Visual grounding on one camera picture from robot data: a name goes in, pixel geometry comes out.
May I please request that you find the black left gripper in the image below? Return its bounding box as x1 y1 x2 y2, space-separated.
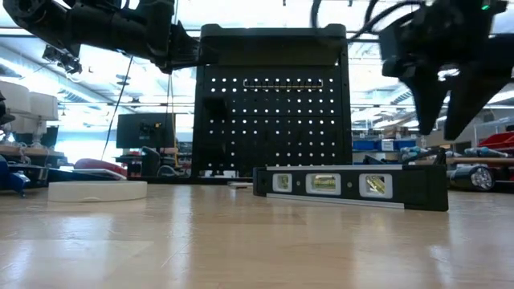
151 11 202 75

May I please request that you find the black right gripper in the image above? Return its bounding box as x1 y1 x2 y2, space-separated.
379 15 514 141

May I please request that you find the white tape roll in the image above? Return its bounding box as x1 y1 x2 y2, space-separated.
47 180 149 203

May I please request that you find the grey teal power tool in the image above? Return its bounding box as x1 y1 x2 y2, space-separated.
463 146 503 158

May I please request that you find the red storage bin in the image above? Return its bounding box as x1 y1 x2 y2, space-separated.
477 131 514 150

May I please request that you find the wooden workbench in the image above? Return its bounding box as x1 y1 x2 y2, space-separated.
417 157 514 167

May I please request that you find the black pegboard hook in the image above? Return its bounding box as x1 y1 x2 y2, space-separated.
202 96 229 118

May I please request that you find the black flashlight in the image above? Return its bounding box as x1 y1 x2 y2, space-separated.
446 164 496 192

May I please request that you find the black computer monitor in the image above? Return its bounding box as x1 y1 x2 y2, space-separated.
116 112 177 150

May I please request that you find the black pegboard tool cart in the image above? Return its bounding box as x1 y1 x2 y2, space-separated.
191 22 353 185

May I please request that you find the black office chair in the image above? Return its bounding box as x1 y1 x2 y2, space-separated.
140 145 162 178

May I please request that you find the red hand tool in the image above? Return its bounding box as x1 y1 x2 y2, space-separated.
73 157 129 180

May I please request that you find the blue caulking gun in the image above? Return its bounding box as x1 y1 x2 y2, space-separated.
0 154 49 197

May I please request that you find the hanging black cable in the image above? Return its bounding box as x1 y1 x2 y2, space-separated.
100 55 134 161

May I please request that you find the black hanging camera rig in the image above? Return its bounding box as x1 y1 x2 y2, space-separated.
42 43 84 75

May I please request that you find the silver wire tool rail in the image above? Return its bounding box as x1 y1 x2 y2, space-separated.
243 78 324 90

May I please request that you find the black aluminium table frame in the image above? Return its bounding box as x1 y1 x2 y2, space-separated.
120 174 258 185

